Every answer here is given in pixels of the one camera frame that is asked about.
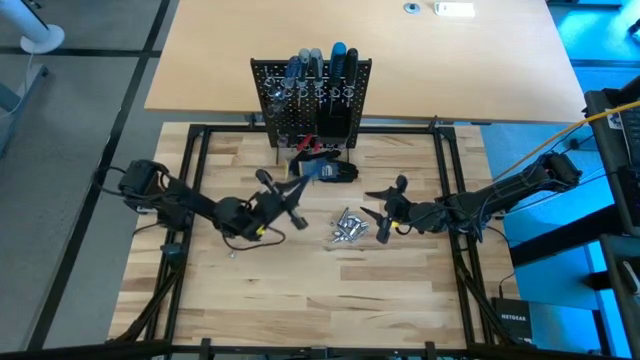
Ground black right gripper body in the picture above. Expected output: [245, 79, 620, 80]
[377, 174, 444, 245]

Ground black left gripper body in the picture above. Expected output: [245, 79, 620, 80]
[233, 168, 310, 238]

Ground blue handled screwdriver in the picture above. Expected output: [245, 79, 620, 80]
[279, 54, 302, 109]

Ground grey black handled screwdriver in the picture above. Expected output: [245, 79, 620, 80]
[297, 47, 311, 106]
[309, 47, 325, 105]

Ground black blue dotted screwdriver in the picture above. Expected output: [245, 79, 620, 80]
[328, 41, 348, 119]

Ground grey black work glove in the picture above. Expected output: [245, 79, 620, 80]
[284, 149, 301, 180]

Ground yellow grey tool at rack base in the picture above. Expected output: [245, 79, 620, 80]
[299, 155, 360, 184]

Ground black metal pegboard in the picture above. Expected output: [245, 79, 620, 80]
[249, 57, 374, 167]

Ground black pegboard bin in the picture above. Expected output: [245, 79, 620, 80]
[315, 114, 354, 141]

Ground black Netgear router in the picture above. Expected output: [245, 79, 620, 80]
[491, 296, 534, 346]

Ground large light wooden table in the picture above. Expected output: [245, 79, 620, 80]
[144, 0, 587, 125]

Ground small white device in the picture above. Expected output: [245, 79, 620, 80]
[433, 1, 477, 19]

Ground black equipment rack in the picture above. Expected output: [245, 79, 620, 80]
[583, 74, 640, 236]

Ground white tower fan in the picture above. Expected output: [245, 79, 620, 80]
[0, 0, 67, 55]

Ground red-handled pliers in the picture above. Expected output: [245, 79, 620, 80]
[274, 130, 349, 153]

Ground black aluminium table frame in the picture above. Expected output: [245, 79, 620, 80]
[0, 122, 640, 360]

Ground chrome wire hook rack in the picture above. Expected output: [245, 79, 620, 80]
[262, 74, 357, 109]

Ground yellow cable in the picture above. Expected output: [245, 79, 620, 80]
[492, 99, 640, 181]

